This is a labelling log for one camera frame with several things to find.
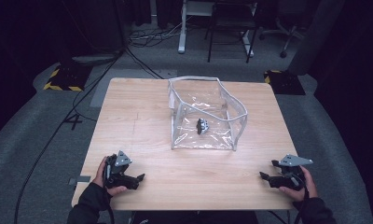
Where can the person's left hand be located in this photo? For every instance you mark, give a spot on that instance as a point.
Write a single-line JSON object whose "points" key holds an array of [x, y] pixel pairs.
{"points": [[98, 175]]}

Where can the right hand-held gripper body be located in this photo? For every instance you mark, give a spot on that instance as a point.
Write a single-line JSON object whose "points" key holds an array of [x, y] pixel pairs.
{"points": [[293, 176]]}

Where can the person's right hand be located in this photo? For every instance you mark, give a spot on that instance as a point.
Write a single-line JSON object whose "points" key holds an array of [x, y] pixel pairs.
{"points": [[309, 188]]}

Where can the office swivel chair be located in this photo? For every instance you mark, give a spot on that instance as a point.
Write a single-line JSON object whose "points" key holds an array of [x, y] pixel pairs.
{"points": [[287, 31]]}

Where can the transparent plastic bag grey trim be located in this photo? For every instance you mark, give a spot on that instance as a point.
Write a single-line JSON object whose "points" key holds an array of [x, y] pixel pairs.
{"points": [[190, 140]]}

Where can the grey tape strip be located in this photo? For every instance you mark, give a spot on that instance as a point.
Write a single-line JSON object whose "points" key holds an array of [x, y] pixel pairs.
{"points": [[80, 179]]}

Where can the grey curtain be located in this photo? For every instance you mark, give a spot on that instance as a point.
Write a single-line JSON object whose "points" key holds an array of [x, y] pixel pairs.
{"points": [[318, 34]]}

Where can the black yellow striped floor plate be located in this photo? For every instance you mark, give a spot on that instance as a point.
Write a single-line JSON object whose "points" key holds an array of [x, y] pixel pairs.
{"points": [[284, 82], [68, 79]]}

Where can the person's legs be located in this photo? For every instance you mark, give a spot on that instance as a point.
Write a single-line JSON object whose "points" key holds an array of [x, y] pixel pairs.
{"points": [[194, 217]]}

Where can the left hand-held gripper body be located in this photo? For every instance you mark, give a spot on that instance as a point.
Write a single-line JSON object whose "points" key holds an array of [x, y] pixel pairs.
{"points": [[118, 172]]}

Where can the black tape cross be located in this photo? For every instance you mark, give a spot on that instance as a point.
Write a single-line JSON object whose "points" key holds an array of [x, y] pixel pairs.
{"points": [[73, 121]]}

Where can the white desk frame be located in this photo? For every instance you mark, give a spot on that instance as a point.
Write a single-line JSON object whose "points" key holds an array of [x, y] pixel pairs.
{"points": [[182, 37]]}

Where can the white toy car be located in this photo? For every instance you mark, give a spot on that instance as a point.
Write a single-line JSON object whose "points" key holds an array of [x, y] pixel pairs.
{"points": [[203, 126]]}

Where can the black metal chair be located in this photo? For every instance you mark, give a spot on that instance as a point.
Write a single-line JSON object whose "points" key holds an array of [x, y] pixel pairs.
{"points": [[231, 21]]}

